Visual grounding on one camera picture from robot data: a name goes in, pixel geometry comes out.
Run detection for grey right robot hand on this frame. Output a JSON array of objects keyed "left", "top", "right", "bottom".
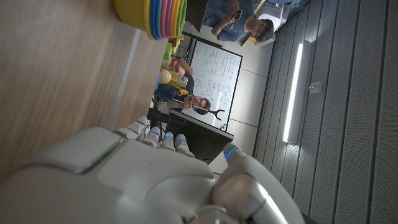
[{"left": 0, "top": 116, "right": 307, "bottom": 224}]

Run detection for rainbow stacking cups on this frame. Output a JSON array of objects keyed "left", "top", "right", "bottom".
[{"left": 113, "top": 0, "right": 188, "bottom": 41}]

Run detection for black computer monitor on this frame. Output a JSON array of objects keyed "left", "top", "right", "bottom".
[{"left": 165, "top": 110, "right": 234, "bottom": 165}]

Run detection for seated person in navy shirt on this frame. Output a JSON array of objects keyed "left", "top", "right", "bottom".
[{"left": 154, "top": 58, "right": 212, "bottom": 116}]

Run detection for yellow juice carton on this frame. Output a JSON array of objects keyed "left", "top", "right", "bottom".
[{"left": 167, "top": 78, "right": 189, "bottom": 90}]

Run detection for cream ball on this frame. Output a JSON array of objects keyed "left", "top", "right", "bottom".
[{"left": 159, "top": 68, "right": 172, "bottom": 85}]

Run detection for white stick with black fork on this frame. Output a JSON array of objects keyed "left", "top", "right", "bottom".
[{"left": 183, "top": 103, "right": 226, "bottom": 122}]

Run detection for green cube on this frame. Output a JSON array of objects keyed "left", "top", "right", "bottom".
[{"left": 163, "top": 42, "right": 174, "bottom": 62}]

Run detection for whiteboard with writing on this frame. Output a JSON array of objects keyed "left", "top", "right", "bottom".
[{"left": 185, "top": 39, "right": 244, "bottom": 132}]

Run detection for black laptop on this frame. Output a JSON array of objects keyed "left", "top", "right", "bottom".
[{"left": 185, "top": 0, "right": 209, "bottom": 33}]

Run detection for standing person in blue shirt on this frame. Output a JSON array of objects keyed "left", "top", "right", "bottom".
[{"left": 201, "top": 0, "right": 276, "bottom": 44}]

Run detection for long ceiling light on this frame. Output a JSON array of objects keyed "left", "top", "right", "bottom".
[{"left": 282, "top": 41, "right": 312, "bottom": 145}]

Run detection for white ceiling sensor box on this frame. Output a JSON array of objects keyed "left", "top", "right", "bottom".
[{"left": 308, "top": 82, "right": 325, "bottom": 95}]

